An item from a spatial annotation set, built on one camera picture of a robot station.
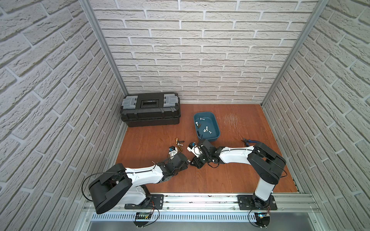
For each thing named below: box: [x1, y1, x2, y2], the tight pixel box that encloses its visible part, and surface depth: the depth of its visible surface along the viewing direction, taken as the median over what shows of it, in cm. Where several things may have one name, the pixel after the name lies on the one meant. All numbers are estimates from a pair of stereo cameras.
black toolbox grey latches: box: [119, 92, 181, 128], surface depth 97 cm
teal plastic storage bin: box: [193, 111, 221, 143], surface depth 106 cm
